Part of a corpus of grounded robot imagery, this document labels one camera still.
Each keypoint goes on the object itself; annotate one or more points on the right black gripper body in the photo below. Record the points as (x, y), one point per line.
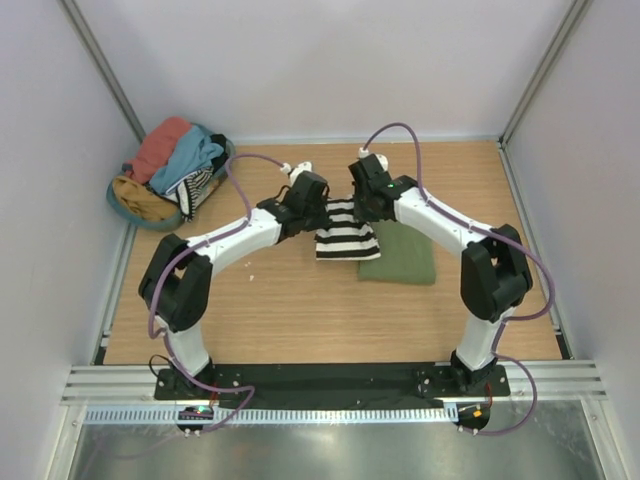
(362, 210)

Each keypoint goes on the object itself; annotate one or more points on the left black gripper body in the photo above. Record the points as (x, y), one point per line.
(316, 218)

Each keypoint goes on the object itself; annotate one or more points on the black white striped top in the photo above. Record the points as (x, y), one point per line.
(345, 238)

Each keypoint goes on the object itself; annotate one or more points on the green motorcycle tank top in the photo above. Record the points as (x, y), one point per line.
(406, 257)

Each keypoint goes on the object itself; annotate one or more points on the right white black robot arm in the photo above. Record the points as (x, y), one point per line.
(495, 274)

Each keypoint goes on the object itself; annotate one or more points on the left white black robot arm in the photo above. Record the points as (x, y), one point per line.
(176, 284)

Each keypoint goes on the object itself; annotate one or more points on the teal laundry basket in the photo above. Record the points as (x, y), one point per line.
(176, 220)

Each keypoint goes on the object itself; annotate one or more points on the narrow striped garment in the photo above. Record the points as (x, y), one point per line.
(192, 191)

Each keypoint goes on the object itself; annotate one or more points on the teal blue garment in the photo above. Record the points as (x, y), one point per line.
(197, 149)

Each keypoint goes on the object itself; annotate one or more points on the red garment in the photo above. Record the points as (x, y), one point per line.
(156, 149)

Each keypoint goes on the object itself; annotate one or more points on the mustard yellow garment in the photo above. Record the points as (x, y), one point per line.
(136, 199)

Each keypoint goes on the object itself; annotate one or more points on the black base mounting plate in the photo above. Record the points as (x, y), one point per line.
(369, 386)

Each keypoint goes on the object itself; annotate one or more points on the left aluminium corner post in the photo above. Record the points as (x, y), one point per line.
(90, 43)

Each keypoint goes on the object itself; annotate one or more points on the aluminium corner post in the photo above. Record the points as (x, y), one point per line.
(90, 43)
(565, 30)

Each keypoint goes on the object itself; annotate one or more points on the aluminium front rail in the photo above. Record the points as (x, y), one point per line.
(546, 380)

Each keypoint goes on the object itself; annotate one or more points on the right aluminium corner post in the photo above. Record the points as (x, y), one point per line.
(565, 30)

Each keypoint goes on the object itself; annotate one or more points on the perforated white cable duct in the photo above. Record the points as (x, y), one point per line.
(200, 415)

